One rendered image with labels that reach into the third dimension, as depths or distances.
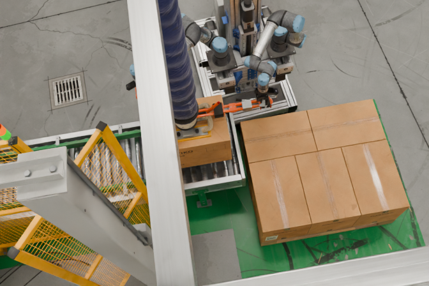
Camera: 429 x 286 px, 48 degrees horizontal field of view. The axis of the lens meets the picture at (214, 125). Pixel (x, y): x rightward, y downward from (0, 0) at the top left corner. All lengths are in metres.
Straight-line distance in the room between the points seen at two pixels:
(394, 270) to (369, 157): 3.05
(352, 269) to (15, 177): 1.01
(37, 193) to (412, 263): 1.06
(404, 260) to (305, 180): 2.88
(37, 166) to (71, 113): 3.65
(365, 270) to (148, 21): 1.04
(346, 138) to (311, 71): 1.16
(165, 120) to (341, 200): 2.75
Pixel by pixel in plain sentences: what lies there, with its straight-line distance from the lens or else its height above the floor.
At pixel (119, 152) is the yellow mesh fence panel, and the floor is 1.77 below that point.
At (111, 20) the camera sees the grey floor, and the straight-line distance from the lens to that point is 5.73.
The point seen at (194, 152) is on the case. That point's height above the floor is 0.96.
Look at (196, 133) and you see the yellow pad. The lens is 3.58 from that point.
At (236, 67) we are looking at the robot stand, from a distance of 3.94.
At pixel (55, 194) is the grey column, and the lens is 1.54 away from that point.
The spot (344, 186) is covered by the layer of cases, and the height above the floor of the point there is 0.54.
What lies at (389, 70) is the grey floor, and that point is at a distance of 5.33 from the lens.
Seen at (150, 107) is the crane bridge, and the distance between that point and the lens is 1.51.
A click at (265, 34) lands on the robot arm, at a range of 3.41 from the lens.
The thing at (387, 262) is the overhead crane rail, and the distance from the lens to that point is 1.21.
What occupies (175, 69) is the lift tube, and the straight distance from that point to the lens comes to 2.80.
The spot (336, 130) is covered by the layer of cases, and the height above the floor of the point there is 0.54.
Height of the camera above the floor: 4.36
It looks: 65 degrees down
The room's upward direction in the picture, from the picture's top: 8 degrees counter-clockwise
